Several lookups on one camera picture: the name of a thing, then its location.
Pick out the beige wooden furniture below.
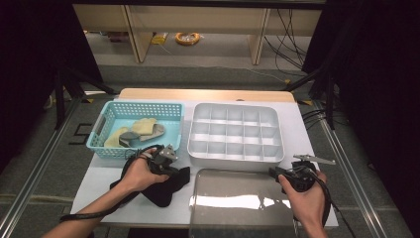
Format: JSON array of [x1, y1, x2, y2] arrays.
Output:
[[72, 3, 323, 65]]

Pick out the orange cable coil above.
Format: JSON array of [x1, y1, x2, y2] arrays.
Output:
[[173, 31, 201, 47]]

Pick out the black metal stand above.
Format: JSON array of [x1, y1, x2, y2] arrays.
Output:
[[53, 65, 117, 130], [281, 63, 338, 131]]

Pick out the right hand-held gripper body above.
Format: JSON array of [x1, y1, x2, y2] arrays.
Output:
[[281, 154, 336, 192]]

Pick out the aluminium floor rail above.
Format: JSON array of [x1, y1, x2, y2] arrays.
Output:
[[0, 97, 83, 237], [316, 100, 389, 238]]

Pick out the white divided storage box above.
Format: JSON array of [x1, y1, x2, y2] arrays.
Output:
[[186, 102, 285, 172]]

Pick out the yellow sock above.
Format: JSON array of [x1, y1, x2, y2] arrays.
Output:
[[103, 127, 131, 149], [132, 117, 158, 137]]

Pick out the right hand-held gripper cable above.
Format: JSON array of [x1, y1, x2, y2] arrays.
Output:
[[310, 168, 358, 238]]

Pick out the black sock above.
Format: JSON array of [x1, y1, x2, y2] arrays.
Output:
[[110, 166, 191, 208]]

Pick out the person's right hand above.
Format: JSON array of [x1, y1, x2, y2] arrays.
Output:
[[277, 170, 329, 227]]

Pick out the left hand-held gripper cable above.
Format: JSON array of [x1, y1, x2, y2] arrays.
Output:
[[59, 144, 164, 223]]

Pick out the black floor cables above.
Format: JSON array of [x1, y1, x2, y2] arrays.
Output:
[[301, 108, 326, 128]]

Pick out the clear plastic lid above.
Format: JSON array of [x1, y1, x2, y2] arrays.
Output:
[[188, 168, 300, 238]]

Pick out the yellow packet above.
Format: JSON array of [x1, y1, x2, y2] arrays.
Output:
[[151, 32, 169, 46]]

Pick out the light blue perforated basket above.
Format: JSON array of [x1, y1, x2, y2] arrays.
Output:
[[86, 100, 185, 161]]

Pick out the hand-held gripper cable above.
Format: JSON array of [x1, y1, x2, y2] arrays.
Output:
[[310, 168, 358, 238], [59, 144, 164, 223]]

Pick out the person's left hand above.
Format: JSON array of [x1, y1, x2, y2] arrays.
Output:
[[120, 147, 170, 194]]

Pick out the black hanging cables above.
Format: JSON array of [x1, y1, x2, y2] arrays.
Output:
[[263, 8, 313, 70]]

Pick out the black curtain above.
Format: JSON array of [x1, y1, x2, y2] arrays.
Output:
[[0, 0, 103, 173], [301, 0, 420, 238]]

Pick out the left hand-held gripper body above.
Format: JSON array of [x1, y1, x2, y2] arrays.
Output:
[[145, 144, 181, 177]]

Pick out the white floor cable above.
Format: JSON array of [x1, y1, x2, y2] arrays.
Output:
[[157, 43, 288, 83]]

